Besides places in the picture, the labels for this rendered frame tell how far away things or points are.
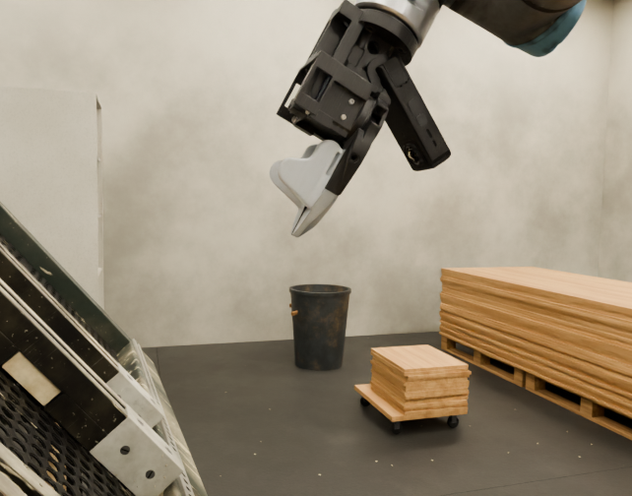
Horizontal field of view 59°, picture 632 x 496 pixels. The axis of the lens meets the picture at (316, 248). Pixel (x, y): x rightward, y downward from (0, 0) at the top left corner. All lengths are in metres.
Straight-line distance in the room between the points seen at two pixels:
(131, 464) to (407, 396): 2.63
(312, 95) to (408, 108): 0.10
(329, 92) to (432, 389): 3.06
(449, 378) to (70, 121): 2.88
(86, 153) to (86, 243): 0.59
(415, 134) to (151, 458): 0.62
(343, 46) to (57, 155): 3.56
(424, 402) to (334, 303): 1.39
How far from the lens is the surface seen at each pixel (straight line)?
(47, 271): 1.79
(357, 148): 0.50
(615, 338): 3.88
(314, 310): 4.55
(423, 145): 0.56
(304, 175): 0.51
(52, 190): 4.02
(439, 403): 3.53
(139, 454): 0.92
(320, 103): 0.51
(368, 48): 0.58
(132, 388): 1.13
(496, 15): 0.60
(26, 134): 4.07
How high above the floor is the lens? 1.33
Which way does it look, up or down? 4 degrees down
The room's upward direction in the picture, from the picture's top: 1 degrees clockwise
